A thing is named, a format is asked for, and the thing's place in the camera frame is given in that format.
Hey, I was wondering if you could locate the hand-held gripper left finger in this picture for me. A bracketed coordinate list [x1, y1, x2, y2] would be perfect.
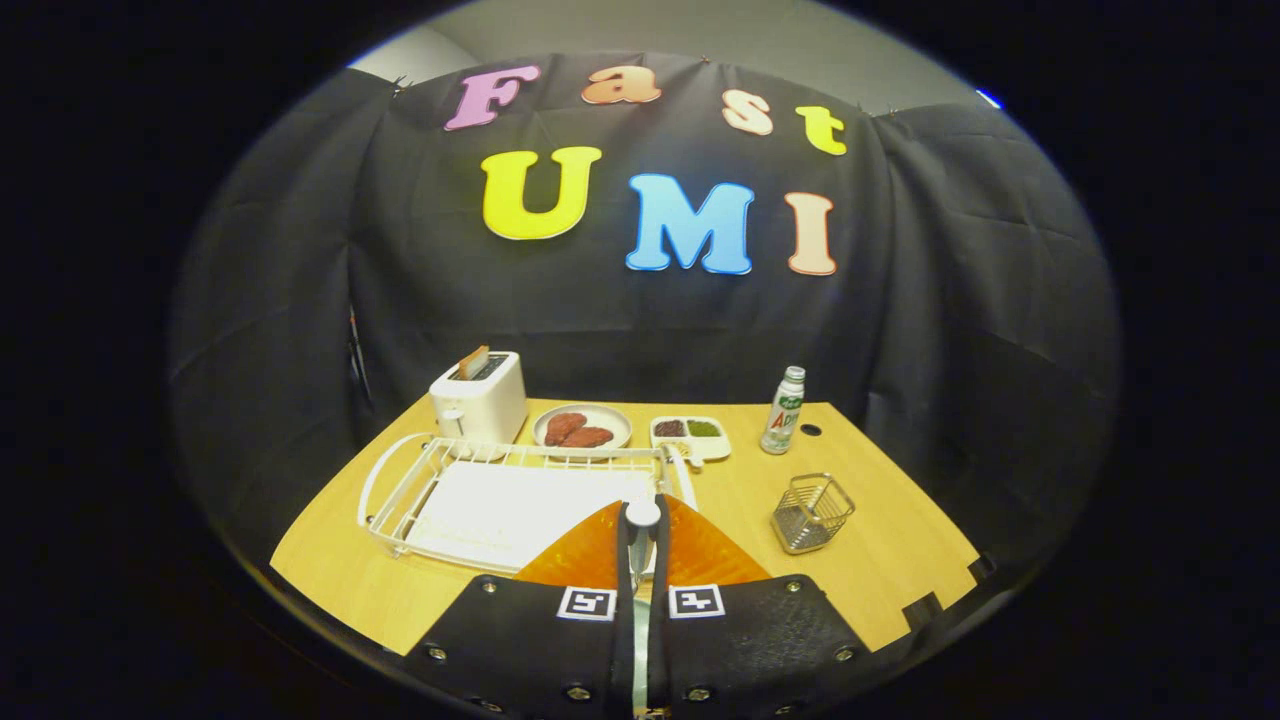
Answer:
[405, 500, 641, 720]

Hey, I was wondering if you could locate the white drink bottle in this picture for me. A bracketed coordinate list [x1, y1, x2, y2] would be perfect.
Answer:
[760, 365, 807, 456]

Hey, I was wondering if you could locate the metal wire basket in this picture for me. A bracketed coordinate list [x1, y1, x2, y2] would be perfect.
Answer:
[771, 473, 857, 555]

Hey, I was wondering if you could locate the white toaster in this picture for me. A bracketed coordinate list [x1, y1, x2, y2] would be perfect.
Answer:
[429, 350, 529, 446]

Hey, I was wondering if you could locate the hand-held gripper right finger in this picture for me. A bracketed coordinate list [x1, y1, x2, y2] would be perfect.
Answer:
[648, 495, 869, 720]

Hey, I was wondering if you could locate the beige round plate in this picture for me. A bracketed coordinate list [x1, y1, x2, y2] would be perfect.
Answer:
[532, 403, 634, 453]

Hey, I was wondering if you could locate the black backdrop cloth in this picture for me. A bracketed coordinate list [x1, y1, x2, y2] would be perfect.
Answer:
[165, 50, 1121, 601]

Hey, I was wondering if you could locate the white wire dish rack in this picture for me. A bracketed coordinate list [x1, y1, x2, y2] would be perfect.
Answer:
[357, 433, 698, 573]

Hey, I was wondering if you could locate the white drain tray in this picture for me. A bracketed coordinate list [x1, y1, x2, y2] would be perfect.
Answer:
[405, 460, 661, 573]

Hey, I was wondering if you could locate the blue checked handle spoon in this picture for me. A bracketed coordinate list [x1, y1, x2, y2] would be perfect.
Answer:
[624, 498, 663, 720]

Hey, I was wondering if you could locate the white divided dish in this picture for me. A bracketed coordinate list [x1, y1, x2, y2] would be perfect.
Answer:
[650, 415, 732, 471]

